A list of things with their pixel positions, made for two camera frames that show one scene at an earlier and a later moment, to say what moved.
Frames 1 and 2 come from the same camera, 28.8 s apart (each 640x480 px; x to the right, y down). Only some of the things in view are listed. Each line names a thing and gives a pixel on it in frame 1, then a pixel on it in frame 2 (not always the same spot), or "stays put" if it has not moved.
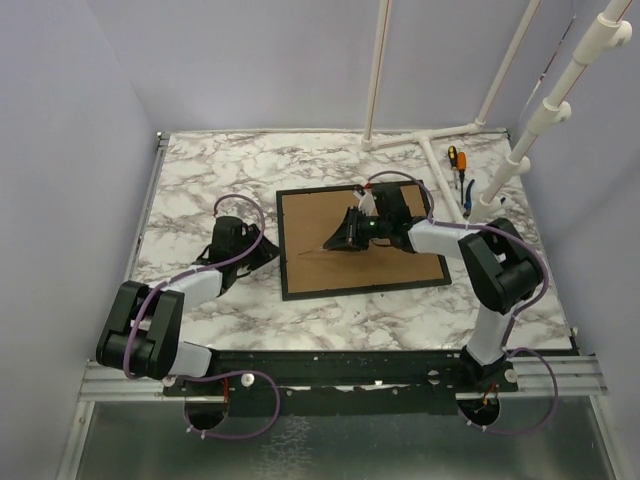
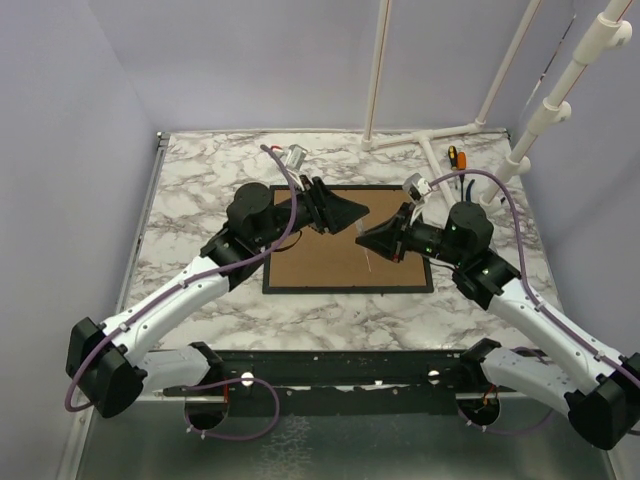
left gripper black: x=266 y=251 to x=328 y=212
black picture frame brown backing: x=309 y=269 stays put
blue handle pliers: x=468 y=202 stays put
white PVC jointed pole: x=610 y=32 stays put
